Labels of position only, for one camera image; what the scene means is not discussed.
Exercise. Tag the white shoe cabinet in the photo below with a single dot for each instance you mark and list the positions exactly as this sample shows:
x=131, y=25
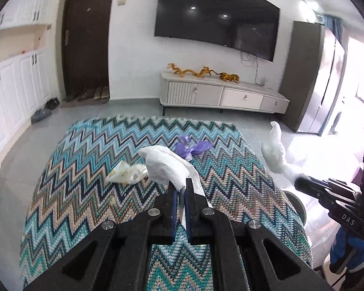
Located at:
x=24, y=75

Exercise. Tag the white gold printed bag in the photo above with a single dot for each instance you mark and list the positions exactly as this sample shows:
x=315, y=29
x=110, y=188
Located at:
x=123, y=173

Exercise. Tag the tan shoes pair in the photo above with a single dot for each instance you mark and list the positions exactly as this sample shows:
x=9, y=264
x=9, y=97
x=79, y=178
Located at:
x=102, y=93

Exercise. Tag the zigzag knitted table cloth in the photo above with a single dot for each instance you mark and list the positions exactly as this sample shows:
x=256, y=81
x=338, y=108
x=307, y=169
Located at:
x=72, y=195

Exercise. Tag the grey door mat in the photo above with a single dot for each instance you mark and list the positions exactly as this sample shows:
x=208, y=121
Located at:
x=71, y=102

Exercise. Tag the dark brown entrance door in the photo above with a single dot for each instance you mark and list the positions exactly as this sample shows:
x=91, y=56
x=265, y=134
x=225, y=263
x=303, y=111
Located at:
x=85, y=33

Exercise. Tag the blue curtain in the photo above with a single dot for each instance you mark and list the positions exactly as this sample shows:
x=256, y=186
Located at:
x=335, y=24

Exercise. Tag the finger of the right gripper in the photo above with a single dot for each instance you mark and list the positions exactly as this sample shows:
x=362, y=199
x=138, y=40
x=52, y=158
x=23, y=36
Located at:
x=312, y=187

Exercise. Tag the translucent white plastic bag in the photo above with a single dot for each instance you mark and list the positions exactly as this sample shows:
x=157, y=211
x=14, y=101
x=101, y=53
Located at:
x=275, y=156

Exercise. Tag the black shoes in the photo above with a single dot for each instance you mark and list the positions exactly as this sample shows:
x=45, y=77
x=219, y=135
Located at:
x=52, y=104

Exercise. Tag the brown sandals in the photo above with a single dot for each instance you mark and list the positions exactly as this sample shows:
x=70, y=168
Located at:
x=80, y=96

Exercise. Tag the grey slipper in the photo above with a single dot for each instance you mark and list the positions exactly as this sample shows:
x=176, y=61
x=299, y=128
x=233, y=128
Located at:
x=40, y=115

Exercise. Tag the white tv cabinet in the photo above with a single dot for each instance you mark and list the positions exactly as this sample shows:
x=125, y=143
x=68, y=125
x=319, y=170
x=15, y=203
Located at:
x=210, y=92

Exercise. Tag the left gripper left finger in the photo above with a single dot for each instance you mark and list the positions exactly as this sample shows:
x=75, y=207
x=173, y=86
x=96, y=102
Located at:
x=115, y=256

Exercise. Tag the grey refrigerator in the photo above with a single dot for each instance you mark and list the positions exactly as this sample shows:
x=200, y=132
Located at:
x=311, y=76

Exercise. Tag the golden tiger figurine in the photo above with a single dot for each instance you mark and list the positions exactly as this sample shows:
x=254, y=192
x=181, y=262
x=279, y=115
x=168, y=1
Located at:
x=229, y=77

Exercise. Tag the right hand blue white glove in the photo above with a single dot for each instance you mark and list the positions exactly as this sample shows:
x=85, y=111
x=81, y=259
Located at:
x=347, y=252

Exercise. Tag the golden dragon figurine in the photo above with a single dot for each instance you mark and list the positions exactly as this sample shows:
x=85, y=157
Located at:
x=180, y=72

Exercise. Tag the round trash bin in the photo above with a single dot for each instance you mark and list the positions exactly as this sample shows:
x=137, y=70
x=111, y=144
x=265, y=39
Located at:
x=297, y=205

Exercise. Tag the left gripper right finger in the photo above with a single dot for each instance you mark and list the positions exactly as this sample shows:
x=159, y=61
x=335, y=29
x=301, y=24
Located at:
x=245, y=256

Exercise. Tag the white tissue bag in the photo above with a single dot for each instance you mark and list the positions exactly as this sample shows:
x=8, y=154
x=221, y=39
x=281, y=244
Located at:
x=165, y=166

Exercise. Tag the purple plastic wrapper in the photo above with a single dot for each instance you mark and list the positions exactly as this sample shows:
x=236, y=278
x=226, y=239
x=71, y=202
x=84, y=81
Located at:
x=187, y=149

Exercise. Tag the wall mounted black television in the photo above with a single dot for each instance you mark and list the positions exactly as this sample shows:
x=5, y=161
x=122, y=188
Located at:
x=249, y=26

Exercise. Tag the white wifi router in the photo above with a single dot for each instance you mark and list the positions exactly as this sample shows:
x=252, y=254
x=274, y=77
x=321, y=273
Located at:
x=262, y=81

